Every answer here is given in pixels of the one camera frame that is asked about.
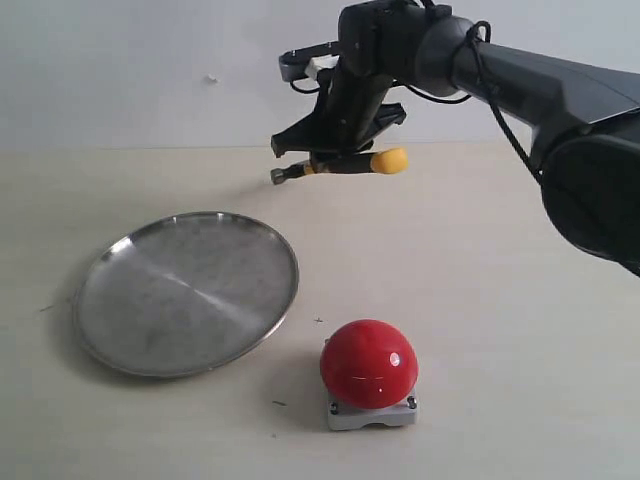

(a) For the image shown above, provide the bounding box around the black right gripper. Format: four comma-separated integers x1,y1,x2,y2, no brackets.
270,2,430,158

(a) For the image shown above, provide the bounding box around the yellow black claw hammer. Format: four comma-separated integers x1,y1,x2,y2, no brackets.
270,148,409,185

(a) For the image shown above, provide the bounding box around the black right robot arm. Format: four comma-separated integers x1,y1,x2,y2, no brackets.
271,1,639,273

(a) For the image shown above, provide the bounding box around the red dome push button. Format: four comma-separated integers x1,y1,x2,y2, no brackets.
319,319,419,431

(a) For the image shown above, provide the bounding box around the round steel plate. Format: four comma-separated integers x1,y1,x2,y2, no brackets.
72,211,299,379

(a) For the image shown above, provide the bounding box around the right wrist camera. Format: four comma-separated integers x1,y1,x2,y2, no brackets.
278,41,340,83

